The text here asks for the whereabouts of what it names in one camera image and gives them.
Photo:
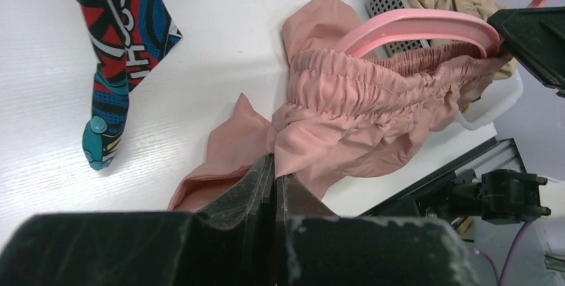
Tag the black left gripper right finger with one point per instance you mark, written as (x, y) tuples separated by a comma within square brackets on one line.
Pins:
[(317, 247)]

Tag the colourful comic print shorts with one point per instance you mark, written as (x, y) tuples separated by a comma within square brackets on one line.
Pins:
[(129, 38)]

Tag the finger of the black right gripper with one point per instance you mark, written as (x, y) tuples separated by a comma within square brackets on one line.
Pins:
[(535, 38)]

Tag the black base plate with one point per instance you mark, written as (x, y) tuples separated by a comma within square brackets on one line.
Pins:
[(441, 178)]

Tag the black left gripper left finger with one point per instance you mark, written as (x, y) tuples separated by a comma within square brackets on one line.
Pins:
[(227, 242)]

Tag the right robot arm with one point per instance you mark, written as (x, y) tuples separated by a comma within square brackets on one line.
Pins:
[(536, 38)]

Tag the pink hanger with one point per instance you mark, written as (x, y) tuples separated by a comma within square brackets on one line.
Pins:
[(416, 24)]

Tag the pink shorts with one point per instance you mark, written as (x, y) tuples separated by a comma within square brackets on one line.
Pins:
[(343, 116)]

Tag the white plastic basket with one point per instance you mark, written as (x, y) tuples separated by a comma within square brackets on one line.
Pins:
[(476, 90)]

